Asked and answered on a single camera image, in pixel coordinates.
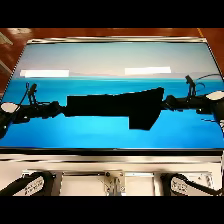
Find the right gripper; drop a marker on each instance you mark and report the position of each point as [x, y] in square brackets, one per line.
[170, 102]

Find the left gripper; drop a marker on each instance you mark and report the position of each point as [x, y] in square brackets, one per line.
[55, 109]

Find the black garment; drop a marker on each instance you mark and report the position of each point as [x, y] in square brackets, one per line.
[113, 105]

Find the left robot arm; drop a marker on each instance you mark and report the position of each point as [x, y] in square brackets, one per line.
[23, 113]

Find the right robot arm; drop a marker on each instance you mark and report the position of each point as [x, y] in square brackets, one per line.
[200, 101]

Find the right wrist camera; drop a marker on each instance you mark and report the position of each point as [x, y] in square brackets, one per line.
[190, 86]

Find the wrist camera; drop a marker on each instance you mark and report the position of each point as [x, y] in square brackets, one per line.
[190, 86]
[32, 91]

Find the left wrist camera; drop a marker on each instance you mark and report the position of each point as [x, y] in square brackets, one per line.
[32, 91]

